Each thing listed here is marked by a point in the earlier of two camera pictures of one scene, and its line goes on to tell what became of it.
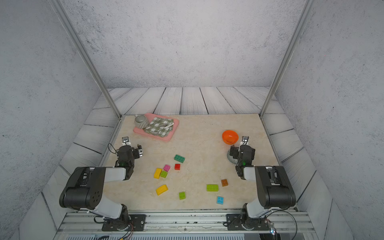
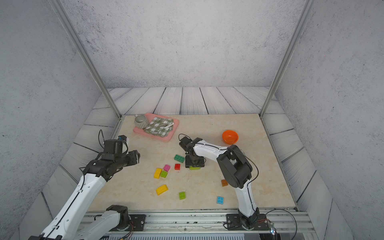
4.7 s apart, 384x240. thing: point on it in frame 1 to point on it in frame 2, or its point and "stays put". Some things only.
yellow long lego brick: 161,189 stays put
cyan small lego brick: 220,200 stays put
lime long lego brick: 212,187 to 191,168
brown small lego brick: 224,182 stays put
